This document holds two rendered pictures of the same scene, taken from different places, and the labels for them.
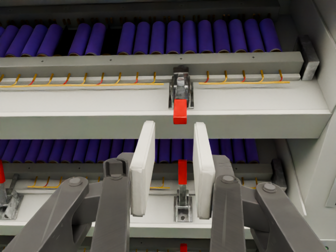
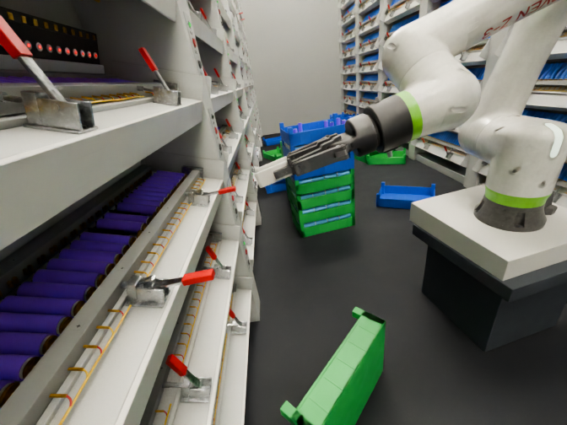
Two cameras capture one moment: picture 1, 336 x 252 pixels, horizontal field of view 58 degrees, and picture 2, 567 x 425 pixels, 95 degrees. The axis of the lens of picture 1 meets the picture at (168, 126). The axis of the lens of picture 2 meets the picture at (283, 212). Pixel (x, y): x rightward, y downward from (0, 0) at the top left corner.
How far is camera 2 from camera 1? 53 cm
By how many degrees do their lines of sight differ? 78
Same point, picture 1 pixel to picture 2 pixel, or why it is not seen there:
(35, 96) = (172, 250)
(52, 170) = (172, 345)
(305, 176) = (226, 216)
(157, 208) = (218, 286)
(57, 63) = (157, 226)
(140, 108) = (203, 214)
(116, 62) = (171, 207)
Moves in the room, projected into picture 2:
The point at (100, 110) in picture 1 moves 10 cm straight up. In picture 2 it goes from (199, 225) to (182, 172)
